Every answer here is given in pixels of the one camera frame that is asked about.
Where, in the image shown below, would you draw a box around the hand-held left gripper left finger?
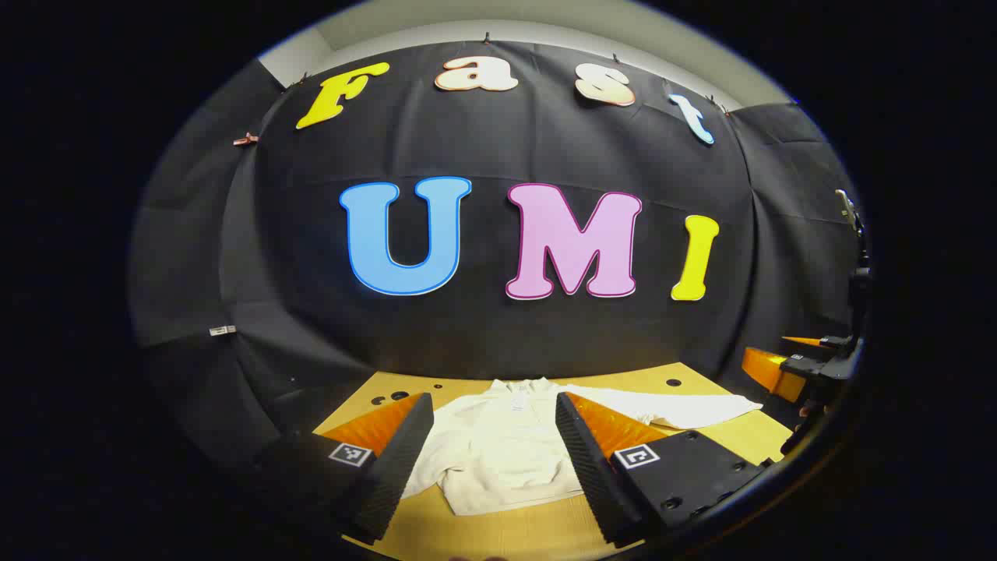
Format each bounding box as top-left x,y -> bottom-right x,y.
257,392 -> 435,546

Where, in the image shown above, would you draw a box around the cream white sweatshirt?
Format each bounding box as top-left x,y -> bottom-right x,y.
401,377 -> 764,517

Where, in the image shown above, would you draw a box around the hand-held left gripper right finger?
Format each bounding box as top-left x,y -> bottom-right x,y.
555,391 -> 768,549

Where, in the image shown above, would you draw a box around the black backdrop cloth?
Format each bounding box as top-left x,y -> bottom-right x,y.
129,39 -> 865,468

